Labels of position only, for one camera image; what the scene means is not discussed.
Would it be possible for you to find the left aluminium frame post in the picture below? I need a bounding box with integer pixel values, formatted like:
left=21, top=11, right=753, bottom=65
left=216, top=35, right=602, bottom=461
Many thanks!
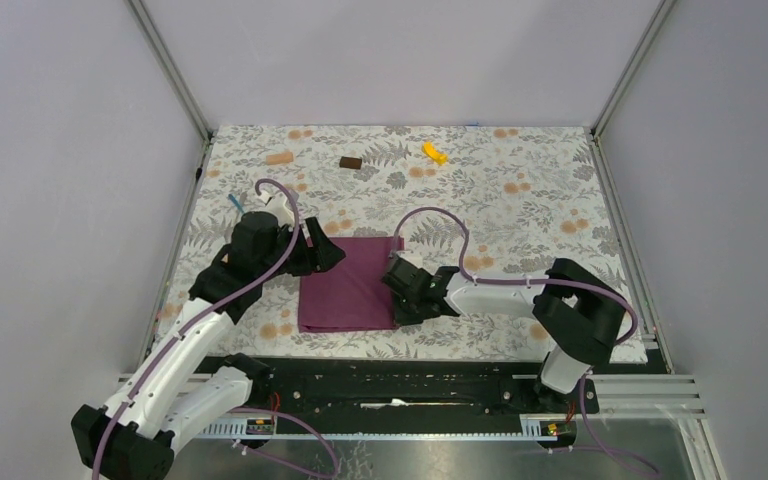
left=124, top=0, right=213, bottom=144

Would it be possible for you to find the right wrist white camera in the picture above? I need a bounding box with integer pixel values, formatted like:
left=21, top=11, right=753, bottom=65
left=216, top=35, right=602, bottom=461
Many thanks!
left=396, top=250, right=423, bottom=268

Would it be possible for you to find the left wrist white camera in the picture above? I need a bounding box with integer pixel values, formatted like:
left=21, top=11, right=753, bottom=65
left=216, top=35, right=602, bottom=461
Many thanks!
left=258, top=192, right=298, bottom=226

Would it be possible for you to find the right aluminium frame post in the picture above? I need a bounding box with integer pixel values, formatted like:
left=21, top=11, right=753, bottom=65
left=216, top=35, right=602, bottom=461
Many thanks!
left=591, top=0, right=678, bottom=138

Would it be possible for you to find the purple cloth napkin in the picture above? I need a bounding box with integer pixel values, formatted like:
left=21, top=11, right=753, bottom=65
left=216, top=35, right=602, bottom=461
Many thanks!
left=297, top=237, right=395, bottom=333

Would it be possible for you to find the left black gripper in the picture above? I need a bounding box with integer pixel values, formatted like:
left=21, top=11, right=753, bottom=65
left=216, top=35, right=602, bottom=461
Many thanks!
left=257, top=215, right=345, bottom=282

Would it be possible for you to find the yellow toy piece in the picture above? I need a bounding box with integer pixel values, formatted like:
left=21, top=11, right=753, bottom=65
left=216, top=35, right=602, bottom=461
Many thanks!
left=421, top=142, right=448, bottom=166

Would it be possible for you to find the brown toy block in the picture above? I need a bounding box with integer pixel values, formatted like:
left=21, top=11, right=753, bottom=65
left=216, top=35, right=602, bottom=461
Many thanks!
left=338, top=156, right=363, bottom=170

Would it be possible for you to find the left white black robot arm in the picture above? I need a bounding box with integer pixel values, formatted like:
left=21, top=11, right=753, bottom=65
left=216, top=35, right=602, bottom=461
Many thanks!
left=71, top=212, right=346, bottom=479

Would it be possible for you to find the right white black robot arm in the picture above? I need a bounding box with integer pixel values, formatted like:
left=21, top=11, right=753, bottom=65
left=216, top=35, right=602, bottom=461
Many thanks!
left=381, top=255, right=632, bottom=412

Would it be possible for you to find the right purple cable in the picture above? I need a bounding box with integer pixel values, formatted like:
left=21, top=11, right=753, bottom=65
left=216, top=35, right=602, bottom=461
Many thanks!
left=393, top=206, right=660, bottom=478

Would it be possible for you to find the white slotted cable duct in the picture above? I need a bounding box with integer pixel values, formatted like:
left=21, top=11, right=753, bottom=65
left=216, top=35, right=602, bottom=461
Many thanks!
left=195, top=416, right=559, bottom=446

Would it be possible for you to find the orange toy block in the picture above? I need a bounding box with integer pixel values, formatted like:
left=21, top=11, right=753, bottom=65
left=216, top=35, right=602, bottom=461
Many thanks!
left=265, top=151, right=295, bottom=166

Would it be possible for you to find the wrist white camera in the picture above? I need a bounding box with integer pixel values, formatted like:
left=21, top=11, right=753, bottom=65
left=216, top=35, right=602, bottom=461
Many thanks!
left=258, top=192, right=298, bottom=226
left=396, top=250, right=423, bottom=268

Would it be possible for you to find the aluminium frame post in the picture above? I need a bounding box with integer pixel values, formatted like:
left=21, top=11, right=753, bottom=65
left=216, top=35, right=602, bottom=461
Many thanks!
left=124, top=0, right=213, bottom=144
left=591, top=0, right=678, bottom=138

